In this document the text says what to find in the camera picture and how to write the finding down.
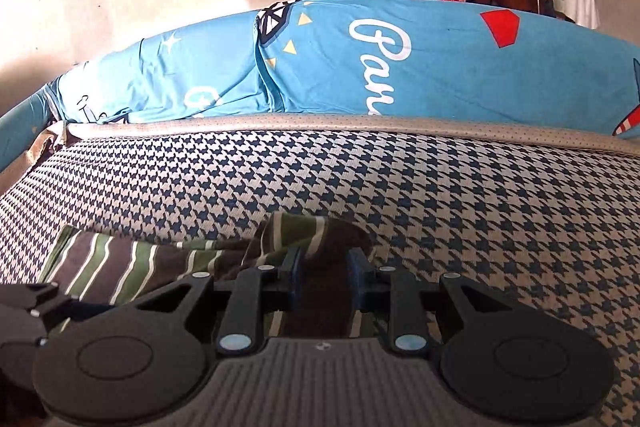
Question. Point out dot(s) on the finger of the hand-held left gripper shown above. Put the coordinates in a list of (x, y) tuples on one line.
[(45, 302)]

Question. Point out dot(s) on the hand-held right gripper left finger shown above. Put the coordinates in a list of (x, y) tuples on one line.
[(296, 274)]

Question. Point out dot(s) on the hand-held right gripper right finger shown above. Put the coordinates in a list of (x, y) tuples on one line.
[(356, 277)]

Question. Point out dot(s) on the green brown striped T-shirt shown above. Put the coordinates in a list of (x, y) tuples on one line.
[(125, 262)]

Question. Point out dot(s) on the houndstooth woven bed mat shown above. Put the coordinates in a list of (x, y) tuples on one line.
[(450, 207)]

